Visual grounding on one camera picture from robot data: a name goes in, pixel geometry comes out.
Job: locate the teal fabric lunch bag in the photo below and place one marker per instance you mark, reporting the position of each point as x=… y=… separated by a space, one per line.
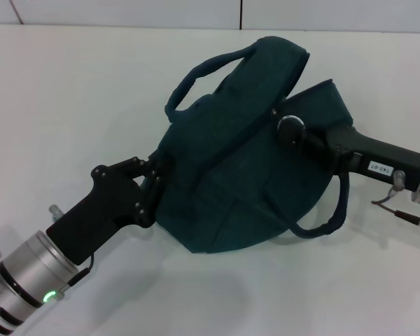
x=238 y=182

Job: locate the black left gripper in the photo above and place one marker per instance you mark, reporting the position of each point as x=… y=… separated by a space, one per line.
x=101 y=213

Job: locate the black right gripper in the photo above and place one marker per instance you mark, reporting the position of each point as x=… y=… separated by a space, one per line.
x=371 y=157

